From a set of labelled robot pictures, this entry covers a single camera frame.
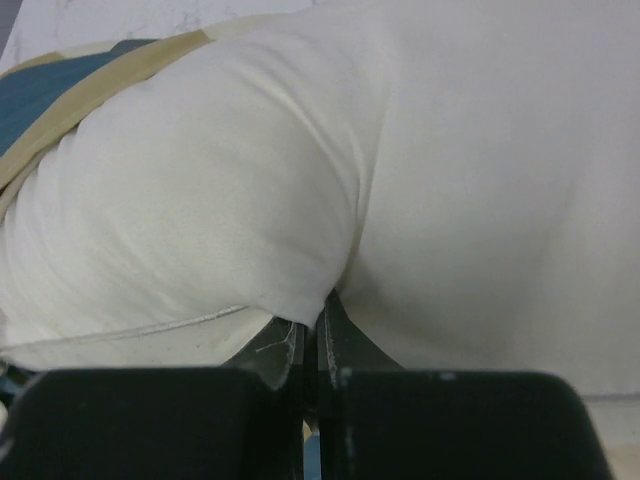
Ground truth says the blue beige checkered pillowcase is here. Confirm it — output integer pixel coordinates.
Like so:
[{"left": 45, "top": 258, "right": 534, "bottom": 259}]
[{"left": 0, "top": 12, "right": 281, "bottom": 221}]

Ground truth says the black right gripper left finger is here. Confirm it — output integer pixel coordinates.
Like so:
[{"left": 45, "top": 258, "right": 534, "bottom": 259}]
[{"left": 1, "top": 319, "right": 306, "bottom": 479}]

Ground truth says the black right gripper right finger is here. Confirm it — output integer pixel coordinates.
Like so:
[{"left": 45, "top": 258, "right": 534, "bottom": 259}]
[{"left": 316, "top": 294, "right": 613, "bottom": 480}]

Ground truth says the white pillow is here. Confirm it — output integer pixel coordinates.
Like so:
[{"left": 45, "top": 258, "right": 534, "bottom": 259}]
[{"left": 1, "top": 1, "right": 639, "bottom": 397}]

